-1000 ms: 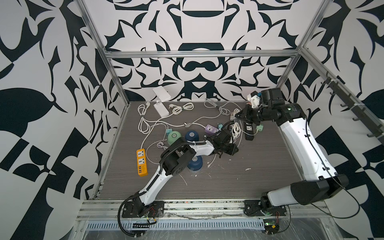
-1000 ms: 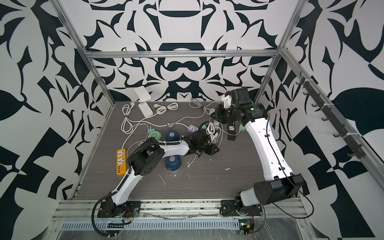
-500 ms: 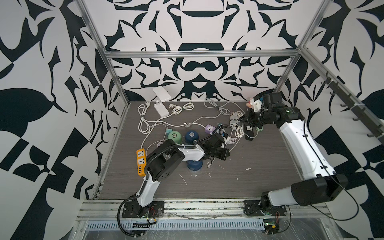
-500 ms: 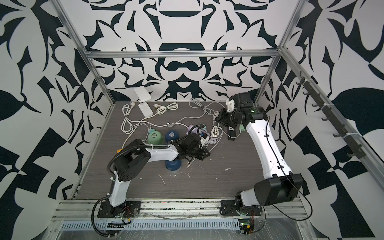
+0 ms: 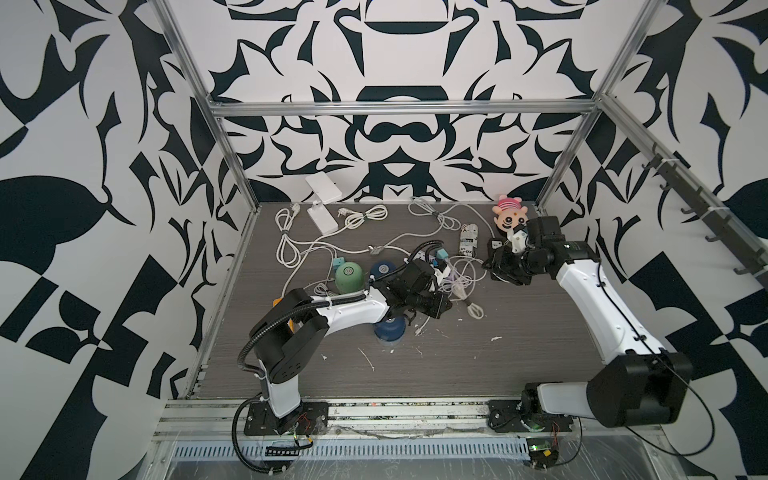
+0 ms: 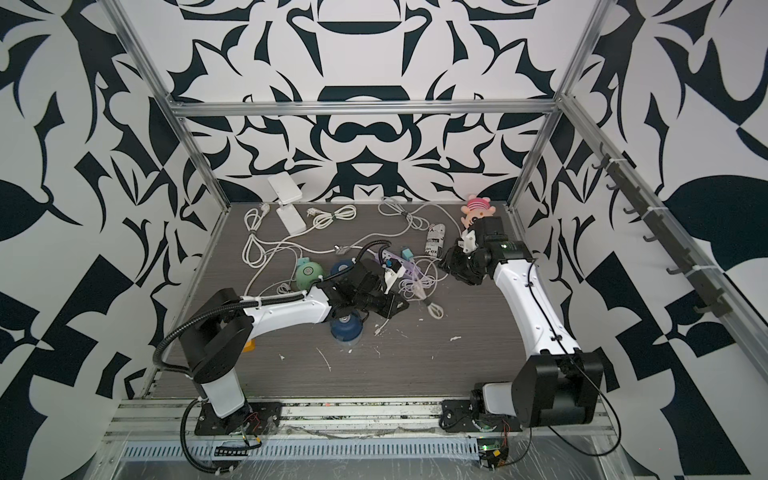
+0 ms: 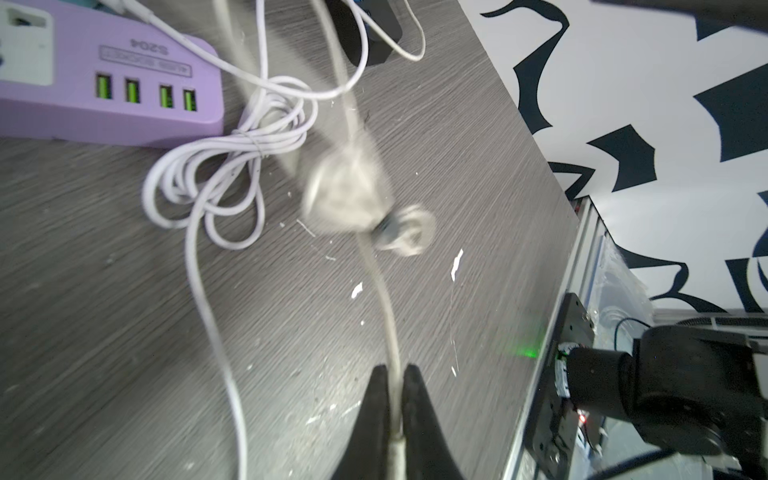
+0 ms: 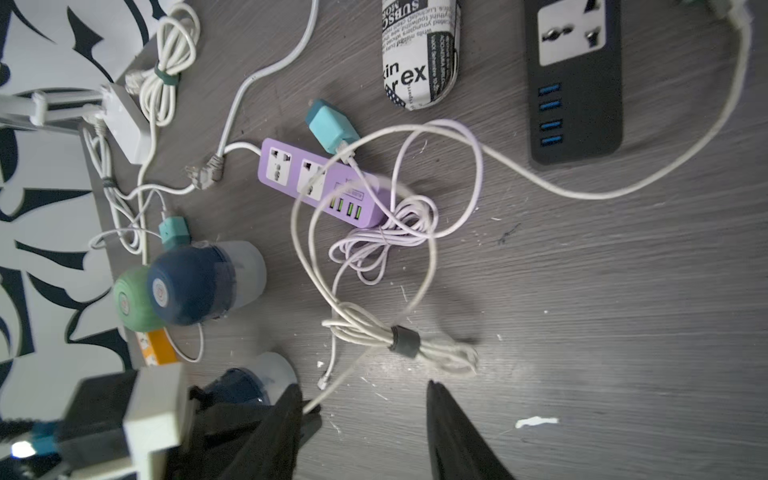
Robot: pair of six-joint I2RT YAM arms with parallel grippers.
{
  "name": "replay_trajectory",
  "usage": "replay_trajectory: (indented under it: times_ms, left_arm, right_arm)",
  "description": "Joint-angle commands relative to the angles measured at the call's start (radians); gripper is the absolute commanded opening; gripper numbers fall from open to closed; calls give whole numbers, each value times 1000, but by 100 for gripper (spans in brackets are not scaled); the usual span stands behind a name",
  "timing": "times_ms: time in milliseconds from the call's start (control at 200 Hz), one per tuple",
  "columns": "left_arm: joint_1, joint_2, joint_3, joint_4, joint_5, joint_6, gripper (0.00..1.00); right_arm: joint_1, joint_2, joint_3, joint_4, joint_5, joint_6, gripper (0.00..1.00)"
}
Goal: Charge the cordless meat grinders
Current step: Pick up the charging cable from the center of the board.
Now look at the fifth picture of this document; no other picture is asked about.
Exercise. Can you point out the grey wall hook rail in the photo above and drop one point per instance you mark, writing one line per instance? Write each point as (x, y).
(703, 205)

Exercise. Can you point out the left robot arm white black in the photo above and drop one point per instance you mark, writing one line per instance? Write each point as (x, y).
(281, 344)

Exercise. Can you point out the yellow power strip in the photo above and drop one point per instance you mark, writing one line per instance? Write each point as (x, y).
(282, 306)

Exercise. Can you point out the white folding desk lamp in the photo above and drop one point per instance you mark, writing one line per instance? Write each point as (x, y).
(324, 192)

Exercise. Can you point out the blue cordless grinder front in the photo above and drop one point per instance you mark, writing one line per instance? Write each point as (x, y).
(390, 330)

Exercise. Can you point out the pink cartoon face toy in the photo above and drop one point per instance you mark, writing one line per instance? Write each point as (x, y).
(509, 213)

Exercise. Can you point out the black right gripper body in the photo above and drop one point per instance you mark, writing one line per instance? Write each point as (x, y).
(518, 267)

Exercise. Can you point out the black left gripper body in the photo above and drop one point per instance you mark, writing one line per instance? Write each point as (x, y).
(426, 303)

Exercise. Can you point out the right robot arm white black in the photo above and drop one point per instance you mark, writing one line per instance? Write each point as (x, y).
(641, 382)

